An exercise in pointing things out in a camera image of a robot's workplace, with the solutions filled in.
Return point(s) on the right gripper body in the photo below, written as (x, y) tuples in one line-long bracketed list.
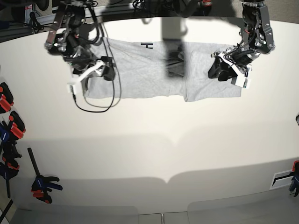
[(84, 66)]

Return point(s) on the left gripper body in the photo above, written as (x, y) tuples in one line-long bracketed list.
[(226, 66)]

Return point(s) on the grey T-shirt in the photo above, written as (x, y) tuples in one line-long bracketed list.
[(167, 68)]

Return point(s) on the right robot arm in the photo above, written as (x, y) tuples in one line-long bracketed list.
[(74, 30)]

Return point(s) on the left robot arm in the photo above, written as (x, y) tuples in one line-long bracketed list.
[(257, 39)]

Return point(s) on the orange black clamp upper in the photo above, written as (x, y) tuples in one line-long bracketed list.
[(6, 98)]

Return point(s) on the orange black clamp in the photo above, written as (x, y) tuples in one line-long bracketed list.
[(6, 98), (16, 126)]

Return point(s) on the orange black clamp lower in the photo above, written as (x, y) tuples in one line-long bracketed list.
[(16, 126)]

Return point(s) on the white label plate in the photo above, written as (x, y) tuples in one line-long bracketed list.
[(281, 179)]

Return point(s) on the blue black clamp left edge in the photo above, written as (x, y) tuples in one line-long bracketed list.
[(9, 167)]

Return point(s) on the blue black bar clamp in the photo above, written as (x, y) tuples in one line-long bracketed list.
[(42, 185)]

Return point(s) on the blue clamp right edge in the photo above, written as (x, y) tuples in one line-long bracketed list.
[(294, 187)]

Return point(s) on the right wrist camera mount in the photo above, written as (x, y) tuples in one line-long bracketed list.
[(76, 80)]

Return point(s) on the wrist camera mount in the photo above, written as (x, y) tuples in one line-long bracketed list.
[(244, 60), (76, 80)]

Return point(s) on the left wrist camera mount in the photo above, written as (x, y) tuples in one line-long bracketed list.
[(244, 60)]

